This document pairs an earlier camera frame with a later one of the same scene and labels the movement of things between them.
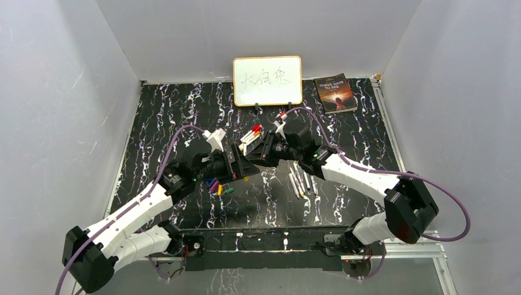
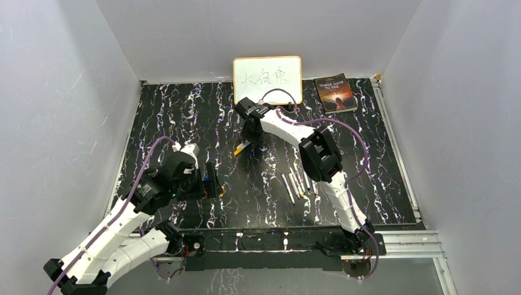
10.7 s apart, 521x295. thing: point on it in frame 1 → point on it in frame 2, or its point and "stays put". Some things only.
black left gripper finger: [245, 168] → [212, 188]
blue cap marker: [307, 181] stays put
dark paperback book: [335, 94] stays put
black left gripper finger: [239, 158] → [212, 174]
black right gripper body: [281, 150] → [255, 137]
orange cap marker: [246, 141] → [288, 189]
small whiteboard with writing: [262, 81] stays put
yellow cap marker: [298, 185] stays put
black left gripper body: [219, 167] → [190, 189]
